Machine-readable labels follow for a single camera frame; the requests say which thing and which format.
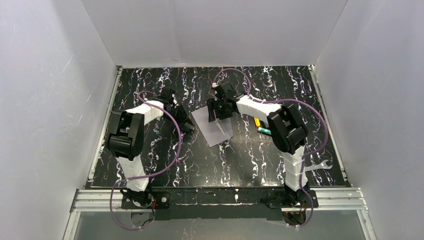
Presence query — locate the brown kraft envelope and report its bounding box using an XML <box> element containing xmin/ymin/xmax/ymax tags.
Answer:
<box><xmin>214</xmin><ymin>118</ymin><xmax>234</xmax><ymax>138</ymax></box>

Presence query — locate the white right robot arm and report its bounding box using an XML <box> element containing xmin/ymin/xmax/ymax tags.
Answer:
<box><xmin>206</xmin><ymin>83</ymin><xmax>309</xmax><ymax>201</ymax></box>

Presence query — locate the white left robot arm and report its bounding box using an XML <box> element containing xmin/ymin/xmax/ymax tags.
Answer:
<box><xmin>105</xmin><ymin>88</ymin><xmax>194</xmax><ymax>193</ymax></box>

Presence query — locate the green white glue stick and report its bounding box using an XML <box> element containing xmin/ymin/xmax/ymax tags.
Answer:
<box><xmin>257</xmin><ymin>127</ymin><xmax>272</xmax><ymax>136</ymax></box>

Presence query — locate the black flat box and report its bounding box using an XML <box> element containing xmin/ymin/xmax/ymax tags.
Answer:
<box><xmin>258</xmin><ymin>118</ymin><xmax>269</xmax><ymax>129</ymax></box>

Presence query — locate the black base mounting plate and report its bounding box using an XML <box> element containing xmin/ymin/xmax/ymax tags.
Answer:
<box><xmin>119</xmin><ymin>186</ymin><xmax>319</xmax><ymax>224</ymax></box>

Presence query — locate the silver open-end wrench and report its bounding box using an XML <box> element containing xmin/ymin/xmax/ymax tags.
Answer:
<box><xmin>304</xmin><ymin>159</ymin><xmax>333</xmax><ymax>172</ymax></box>

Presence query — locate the yellow handled screwdriver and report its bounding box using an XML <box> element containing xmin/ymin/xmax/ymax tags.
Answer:
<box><xmin>254</xmin><ymin>117</ymin><xmax>261</xmax><ymax>128</ymax></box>

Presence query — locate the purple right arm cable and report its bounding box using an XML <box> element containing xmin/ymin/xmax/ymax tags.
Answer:
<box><xmin>211</xmin><ymin>68</ymin><xmax>329</xmax><ymax>229</ymax></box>

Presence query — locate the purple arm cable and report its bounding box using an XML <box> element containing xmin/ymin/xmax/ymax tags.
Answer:
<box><xmin>109</xmin><ymin>91</ymin><xmax>183</xmax><ymax>232</ymax></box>
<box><xmin>211</xmin><ymin>68</ymin><xmax>329</xmax><ymax>229</ymax></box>

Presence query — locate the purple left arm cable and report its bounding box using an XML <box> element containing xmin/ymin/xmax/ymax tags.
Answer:
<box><xmin>109</xmin><ymin>91</ymin><xmax>183</xmax><ymax>232</ymax></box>

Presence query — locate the aluminium front rail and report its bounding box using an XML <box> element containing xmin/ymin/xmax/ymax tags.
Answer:
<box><xmin>71</xmin><ymin>187</ymin><xmax>368</xmax><ymax>212</ymax></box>

